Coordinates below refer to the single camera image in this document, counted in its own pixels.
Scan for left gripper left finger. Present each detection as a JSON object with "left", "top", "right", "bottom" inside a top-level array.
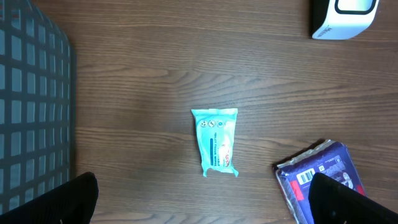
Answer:
[{"left": 1, "top": 172, "right": 99, "bottom": 224}]

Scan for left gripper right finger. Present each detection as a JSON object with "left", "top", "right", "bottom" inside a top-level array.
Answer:
[{"left": 308, "top": 173, "right": 397, "bottom": 224}]

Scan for red purple pad pack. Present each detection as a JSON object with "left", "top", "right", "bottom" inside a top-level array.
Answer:
[{"left": 275, "top": 139, "right": 366, "bottom": 224}]

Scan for teal wipes packet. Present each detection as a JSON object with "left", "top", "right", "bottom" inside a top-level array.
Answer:
[{"left": 191, "top": 108, "right": 239, "bottom": 177}]

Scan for white barcode scanner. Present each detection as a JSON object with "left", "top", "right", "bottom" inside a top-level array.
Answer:
[{"left": 310, "top": 0, "right": 379, "bottom": 40}]

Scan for grey plastic basket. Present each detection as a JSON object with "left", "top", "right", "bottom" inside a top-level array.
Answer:
[{"left": 1, "top": 0, "right": 76, "bottom": 213}]

